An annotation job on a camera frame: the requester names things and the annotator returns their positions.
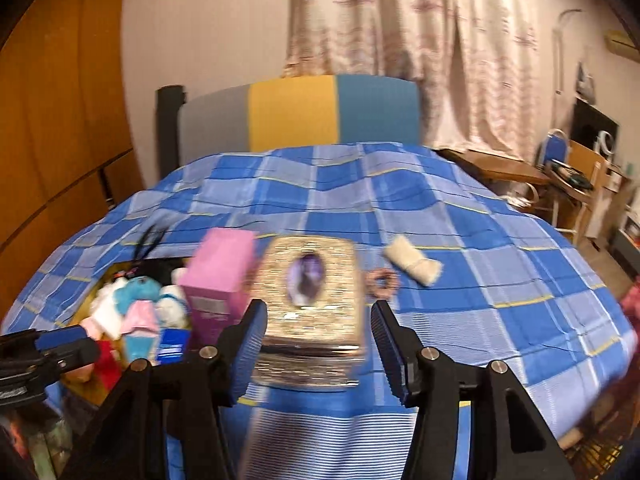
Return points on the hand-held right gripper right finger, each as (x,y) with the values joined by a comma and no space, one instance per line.
(386,355)

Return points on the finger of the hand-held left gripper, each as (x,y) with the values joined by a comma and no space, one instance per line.
(62,341)

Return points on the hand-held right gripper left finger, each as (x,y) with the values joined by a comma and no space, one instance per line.
(252,342)

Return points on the gold tin box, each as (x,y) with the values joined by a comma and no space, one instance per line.
(82,311)

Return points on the ornate gold tissue box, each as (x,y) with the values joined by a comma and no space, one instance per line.
(310,320)

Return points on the pile of small plush toys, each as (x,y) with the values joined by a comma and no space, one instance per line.
(137,310)

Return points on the blue plaid bedsheet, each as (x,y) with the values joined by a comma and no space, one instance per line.
(450,320)

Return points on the pink scrunchie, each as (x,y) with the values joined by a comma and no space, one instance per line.
(374,280)

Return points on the pink box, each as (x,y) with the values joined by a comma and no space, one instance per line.
(217,270)

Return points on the small blue box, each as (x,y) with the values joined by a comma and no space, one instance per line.
(171,347)

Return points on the cream fluffy cloth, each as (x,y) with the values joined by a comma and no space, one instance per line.
(412,260)

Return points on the wooden wardrobe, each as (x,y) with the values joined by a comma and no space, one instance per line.
(55,135)

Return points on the wooden table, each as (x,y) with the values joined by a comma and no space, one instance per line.
(495,165)

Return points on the black rolled mat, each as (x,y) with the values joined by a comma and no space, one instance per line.
(169,130)

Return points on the grey yellow blue headboard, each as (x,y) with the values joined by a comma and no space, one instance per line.
(295,115)

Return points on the blue chair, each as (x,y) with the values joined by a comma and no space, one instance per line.
(552,147)

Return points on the wooden chair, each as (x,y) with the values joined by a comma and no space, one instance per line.
(585,160)

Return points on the black monitor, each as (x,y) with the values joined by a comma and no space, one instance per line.
(587,120)

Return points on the cream printed curtain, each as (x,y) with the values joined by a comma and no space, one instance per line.
(400,35)

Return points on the wall air conditioner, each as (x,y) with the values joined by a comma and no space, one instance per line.
(620,42)

